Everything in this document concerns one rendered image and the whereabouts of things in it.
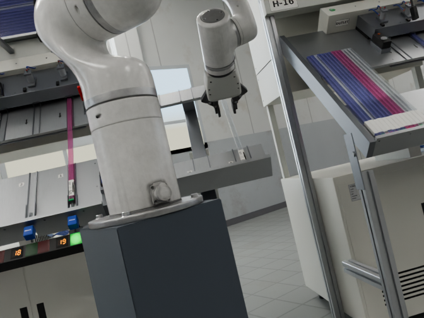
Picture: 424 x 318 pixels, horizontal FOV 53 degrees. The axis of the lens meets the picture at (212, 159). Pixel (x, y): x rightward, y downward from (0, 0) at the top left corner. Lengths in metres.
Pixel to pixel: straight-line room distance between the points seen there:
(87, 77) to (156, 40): 4.73
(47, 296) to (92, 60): 1.00
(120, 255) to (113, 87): 0.25
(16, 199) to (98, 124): 0.65
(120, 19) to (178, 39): 4.88
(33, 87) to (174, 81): 3.83
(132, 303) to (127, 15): 0.43
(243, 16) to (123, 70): 0.52
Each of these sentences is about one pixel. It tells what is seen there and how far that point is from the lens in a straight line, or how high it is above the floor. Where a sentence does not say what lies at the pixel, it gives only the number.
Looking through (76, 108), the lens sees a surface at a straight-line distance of 1.53.
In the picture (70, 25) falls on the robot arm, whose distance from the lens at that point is 0.75.
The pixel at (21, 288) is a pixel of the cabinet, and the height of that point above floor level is 0.51.
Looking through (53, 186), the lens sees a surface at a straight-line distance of 1.27.
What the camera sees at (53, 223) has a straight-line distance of 1.20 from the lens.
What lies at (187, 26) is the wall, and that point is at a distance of 5.73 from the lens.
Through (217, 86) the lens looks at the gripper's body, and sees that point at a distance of 1.20.
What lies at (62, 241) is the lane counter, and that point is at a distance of 1.14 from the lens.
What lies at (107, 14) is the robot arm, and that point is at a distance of 0.71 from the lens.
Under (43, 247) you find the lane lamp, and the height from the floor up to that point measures 0.65.
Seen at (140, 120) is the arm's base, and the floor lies 0.85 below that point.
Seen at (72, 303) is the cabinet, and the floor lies 0.42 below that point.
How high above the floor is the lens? 0.75
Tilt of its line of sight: 1 degrees up
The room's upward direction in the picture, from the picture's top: 13 degrees counter-clockwise
